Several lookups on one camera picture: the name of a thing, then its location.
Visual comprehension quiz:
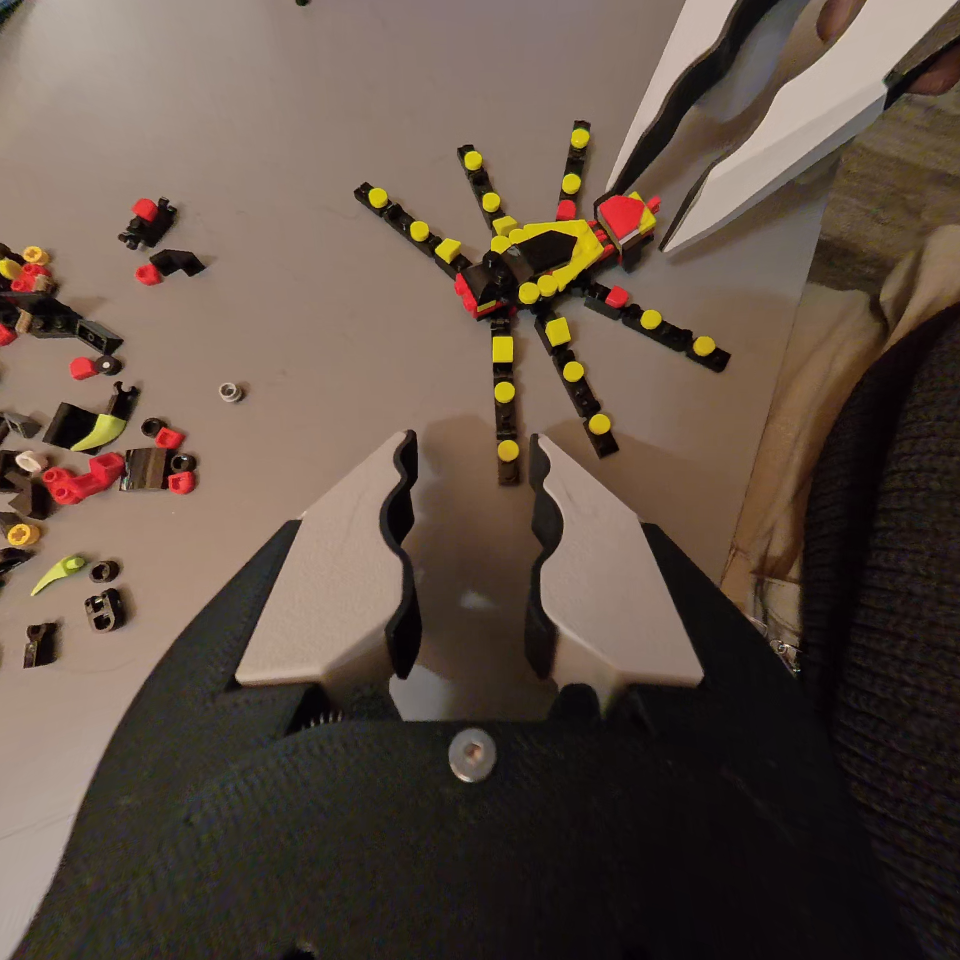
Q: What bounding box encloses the black clip brick red stud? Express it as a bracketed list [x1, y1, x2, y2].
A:
[117, 196, 179, 250]

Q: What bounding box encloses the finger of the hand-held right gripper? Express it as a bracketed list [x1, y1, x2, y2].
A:
[657, 0, 960, 256]
[604, 0, 783, 196]

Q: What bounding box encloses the person's right hand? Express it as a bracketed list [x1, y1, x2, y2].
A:
[817, 0, 960, 97]

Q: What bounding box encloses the yellow black lego spider model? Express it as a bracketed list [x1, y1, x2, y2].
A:
[352, 118, 732, 487]

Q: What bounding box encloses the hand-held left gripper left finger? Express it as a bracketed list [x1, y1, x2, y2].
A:
[234, 429, 423, 715]

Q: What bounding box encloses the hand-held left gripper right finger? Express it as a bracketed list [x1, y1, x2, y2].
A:
[523, 432, 708, 720]

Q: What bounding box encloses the pile of loose lego pieces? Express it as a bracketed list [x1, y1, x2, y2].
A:
[0, 241, 200, 670]

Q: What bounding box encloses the dark knit sweater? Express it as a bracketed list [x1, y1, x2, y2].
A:
[798, 300, 960, 960]

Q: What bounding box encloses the beige cloth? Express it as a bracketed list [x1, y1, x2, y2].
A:
[721, 223, 960, 654]

